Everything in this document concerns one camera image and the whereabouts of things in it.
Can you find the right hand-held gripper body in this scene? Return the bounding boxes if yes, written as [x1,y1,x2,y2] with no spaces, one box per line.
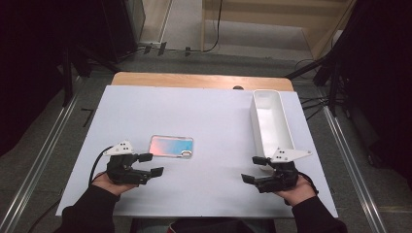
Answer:
[256,148,313,194]

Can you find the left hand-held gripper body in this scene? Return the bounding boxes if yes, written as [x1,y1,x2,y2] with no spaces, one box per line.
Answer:
[103,139,153,186]

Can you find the iridescent phone case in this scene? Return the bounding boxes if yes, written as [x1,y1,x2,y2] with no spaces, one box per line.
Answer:
[148,134,194,159]

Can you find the white plastic bin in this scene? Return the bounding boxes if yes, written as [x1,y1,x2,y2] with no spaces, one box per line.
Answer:
[249,89,296,172]

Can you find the person's left hand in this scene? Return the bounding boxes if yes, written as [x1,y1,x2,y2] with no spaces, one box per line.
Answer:
[91,172,137,197]

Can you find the person's right hand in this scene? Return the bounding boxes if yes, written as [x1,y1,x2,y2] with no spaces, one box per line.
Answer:
[273,174,317,208]

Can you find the white table cover board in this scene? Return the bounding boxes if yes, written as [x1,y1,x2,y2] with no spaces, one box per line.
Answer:
[55,84,339,218]

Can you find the wooden table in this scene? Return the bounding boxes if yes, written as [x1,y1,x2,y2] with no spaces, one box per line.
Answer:
[111,71,294,92]

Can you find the black metal stand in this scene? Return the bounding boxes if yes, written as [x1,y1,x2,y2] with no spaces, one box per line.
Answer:
[61,45,120,108]
[285,54,344,117]

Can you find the black cabinet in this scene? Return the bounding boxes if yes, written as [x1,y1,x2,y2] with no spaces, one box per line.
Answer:
[100,0,146,64]

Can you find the dark curtain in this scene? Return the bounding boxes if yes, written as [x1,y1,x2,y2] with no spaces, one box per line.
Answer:
[0,0,108,156]
[336,0,412,188]

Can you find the left hand-held gripper black cable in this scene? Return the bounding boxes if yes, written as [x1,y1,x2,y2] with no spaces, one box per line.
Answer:
[88,146,113,186]

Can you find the hand-held gripper black cable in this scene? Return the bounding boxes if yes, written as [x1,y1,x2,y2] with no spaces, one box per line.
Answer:
[284,172,320,206]
[88,146,113,186]

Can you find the right hand-held gripper black cable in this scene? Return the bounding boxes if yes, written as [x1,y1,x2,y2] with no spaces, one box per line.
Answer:
[284,172,320,206]

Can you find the metal floor rail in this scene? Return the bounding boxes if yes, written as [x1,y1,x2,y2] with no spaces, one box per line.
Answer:
[322,105,388,233]
[0,93,81,233]

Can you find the black floor cables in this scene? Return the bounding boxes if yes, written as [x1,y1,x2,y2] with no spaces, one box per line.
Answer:
[299,95,331,121]

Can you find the black hanging cable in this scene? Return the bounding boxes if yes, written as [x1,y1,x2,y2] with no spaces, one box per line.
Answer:
[202,0,224,53]

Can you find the light wooden shelf frame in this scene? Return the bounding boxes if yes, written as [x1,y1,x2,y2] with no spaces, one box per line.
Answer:
[200,0,358,61]

